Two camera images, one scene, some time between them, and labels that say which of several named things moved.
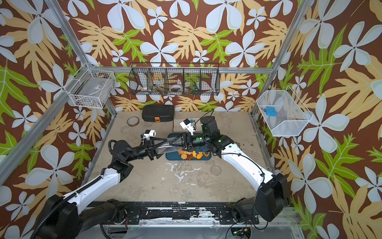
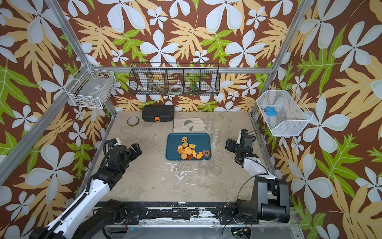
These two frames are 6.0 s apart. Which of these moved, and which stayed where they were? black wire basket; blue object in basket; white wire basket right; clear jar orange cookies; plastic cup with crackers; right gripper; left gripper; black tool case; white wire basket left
Moved: left gripper; right gripper; clear jar orange cookies
Stayed: plastic cup with crackers; white wire basket right; black tool case; white wire basket left; black wire basket; blue object in basket
